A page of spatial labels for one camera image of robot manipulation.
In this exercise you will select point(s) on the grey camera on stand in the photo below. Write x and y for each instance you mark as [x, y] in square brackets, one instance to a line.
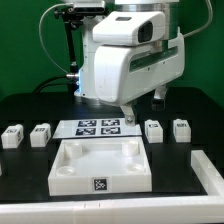
[89, 6]

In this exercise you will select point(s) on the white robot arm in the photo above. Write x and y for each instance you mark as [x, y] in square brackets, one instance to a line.
[86, 91]

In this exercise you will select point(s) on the white square tabletop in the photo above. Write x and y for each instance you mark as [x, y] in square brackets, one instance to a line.
[100, 166]

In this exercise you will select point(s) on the white L-shaped obstacle fence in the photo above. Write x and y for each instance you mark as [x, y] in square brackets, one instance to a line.
[205, 209]

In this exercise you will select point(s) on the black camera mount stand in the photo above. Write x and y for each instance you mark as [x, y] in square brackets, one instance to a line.
[72, 22]

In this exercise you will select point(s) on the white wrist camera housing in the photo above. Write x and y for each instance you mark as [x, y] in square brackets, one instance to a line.
[130, 28]

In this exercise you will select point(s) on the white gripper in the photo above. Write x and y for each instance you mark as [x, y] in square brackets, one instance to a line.
[123, 74]

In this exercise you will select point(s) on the white sheet with fiducial markers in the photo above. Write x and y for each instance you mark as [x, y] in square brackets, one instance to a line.
[92, 128]

